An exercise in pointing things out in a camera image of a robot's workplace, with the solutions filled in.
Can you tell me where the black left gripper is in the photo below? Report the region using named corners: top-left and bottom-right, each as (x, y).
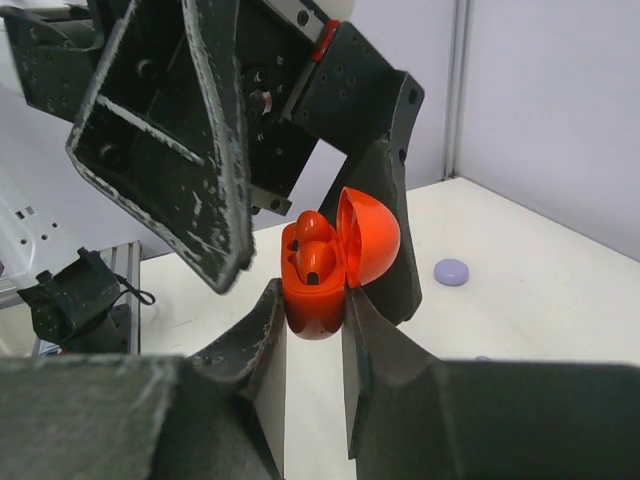
top-left (66, 1), bottom-right (424, 325)

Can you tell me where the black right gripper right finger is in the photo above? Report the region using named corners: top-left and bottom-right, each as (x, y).
top-left (342, 289), bottom-right (639, 479)

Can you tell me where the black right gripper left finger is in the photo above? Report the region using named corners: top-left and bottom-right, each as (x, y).
top-left (1, 279), bottom-right (286, 479)

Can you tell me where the orange earbud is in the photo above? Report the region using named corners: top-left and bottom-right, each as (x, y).
top-left (291, 241), bottom-right (337, 286)
top-left (283, 210), bottom-right (333, 251)

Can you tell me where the orange round charging case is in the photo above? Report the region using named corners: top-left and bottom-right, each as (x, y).
top-left (281, 187), bottom-right (401, 340)

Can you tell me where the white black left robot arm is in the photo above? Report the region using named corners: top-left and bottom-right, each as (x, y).
top-left (1, 1), bottom-right (423, 324)

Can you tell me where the lilac round charging case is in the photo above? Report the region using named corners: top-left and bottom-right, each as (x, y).
top-left (433, 258), bottom-right (470, 287)

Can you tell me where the left aluminium frame post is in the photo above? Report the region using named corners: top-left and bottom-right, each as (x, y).
top-left (442, 0), bottom-right (474, 180)

